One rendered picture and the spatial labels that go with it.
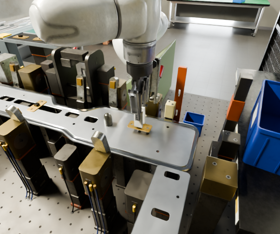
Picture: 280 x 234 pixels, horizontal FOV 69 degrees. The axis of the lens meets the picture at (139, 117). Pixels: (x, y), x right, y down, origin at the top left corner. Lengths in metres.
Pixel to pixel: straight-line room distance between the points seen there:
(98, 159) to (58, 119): 0.31
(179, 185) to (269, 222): 0.21
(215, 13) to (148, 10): 6.48
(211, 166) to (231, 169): 0.05
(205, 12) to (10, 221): 6.71
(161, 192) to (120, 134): 0.26
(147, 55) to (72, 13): 0.21
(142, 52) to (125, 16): 0.10
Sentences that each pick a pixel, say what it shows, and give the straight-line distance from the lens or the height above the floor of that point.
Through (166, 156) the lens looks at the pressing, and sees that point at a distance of 0.66.
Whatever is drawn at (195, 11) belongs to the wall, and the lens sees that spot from 7.02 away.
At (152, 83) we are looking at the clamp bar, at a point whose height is 1.12.
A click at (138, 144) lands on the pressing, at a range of 0.69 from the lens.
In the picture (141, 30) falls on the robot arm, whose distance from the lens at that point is 0.51.
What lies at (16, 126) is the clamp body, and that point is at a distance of 0.80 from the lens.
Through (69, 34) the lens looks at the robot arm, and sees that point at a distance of 0.46.
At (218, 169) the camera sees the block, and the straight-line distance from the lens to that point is 0.58.
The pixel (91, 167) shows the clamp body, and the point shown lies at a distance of 0.58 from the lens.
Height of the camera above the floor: 1.48
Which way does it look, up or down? 37 degrees down
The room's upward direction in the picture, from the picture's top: straight up
